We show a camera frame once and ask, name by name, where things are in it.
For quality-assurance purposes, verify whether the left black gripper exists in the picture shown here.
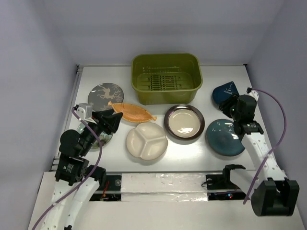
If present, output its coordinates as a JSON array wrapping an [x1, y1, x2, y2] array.
[[80, 108, 123, 155]]

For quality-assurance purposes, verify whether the dark blue shell dish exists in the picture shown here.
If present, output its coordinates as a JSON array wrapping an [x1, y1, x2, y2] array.
[[212, 81, 239, 108]]

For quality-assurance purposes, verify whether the light green flower plate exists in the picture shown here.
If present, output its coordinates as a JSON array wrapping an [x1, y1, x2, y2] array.
[[77, 123, 113, 150]]

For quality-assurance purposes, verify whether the grey deer pattern plate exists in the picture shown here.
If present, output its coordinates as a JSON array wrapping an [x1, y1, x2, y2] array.
[[88, 83, 124, 112]]

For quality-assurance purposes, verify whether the orange leaf shaped dish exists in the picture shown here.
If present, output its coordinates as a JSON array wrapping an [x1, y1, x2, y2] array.
[[108, 101, 157, 123]]

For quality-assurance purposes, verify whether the teal round floral plate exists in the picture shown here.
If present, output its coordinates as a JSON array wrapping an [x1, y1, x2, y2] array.
[[206, 119, 245, 157]]

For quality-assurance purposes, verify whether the brown rimmed cream plate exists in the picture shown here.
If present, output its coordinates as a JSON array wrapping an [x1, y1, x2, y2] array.
[[164, 104, 205, 141]]

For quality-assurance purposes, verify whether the white three-section divided plate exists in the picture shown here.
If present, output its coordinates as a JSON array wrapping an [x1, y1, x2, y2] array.
[[126, 122, 168, 161]]

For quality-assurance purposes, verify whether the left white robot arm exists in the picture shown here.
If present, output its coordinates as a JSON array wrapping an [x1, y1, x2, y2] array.
[[32, 106, 123, 230]]

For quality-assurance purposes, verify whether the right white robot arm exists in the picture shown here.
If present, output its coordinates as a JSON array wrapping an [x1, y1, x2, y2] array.
[[219, 91, 299, 217]]

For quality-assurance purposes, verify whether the green plastic bin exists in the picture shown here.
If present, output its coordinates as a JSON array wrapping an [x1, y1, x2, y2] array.
[[131, 53, 203, 105]]

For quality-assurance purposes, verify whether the white foam strip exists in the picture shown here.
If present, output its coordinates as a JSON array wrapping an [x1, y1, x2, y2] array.
[[120, 173, 208, 202]]

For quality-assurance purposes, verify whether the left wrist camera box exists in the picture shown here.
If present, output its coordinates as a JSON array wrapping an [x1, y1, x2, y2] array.
[[76, 103, 93, 120]]

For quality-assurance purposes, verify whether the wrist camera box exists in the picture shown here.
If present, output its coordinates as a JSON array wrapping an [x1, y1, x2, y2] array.
[[76, 103, 93, 120], [247, 88, 259, 101]]

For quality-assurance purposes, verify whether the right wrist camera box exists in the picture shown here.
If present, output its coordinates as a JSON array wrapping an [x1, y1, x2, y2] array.
[[247, 88, 259, 101]]

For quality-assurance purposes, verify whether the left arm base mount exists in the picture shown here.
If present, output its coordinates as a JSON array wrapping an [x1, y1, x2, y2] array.
[[90, 174, 122, 201]]

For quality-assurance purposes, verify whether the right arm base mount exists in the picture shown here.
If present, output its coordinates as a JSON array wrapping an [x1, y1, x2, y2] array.
[[201, 164, 246, 201]]

